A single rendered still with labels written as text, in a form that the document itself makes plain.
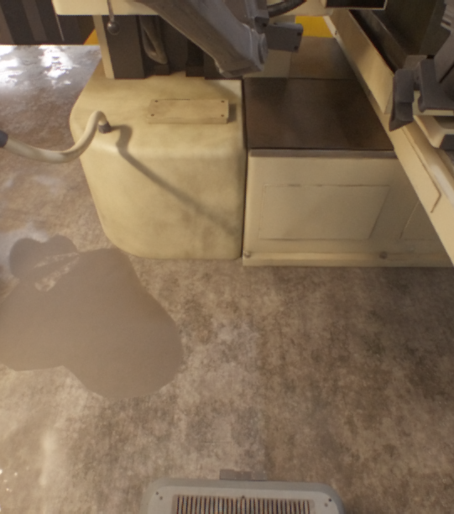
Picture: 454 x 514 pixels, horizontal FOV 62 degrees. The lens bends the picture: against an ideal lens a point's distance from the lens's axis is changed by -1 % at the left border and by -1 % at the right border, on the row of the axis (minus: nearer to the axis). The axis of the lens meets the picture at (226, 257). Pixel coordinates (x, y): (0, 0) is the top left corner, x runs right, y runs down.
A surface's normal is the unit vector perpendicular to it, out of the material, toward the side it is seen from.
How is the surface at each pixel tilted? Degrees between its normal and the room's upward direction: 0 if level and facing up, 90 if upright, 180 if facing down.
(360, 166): 90
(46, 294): 0
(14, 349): 0
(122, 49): 90
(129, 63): 90
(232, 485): 45
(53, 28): 90
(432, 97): 30
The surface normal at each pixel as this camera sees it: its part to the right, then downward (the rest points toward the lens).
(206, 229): 0.00, 0.75
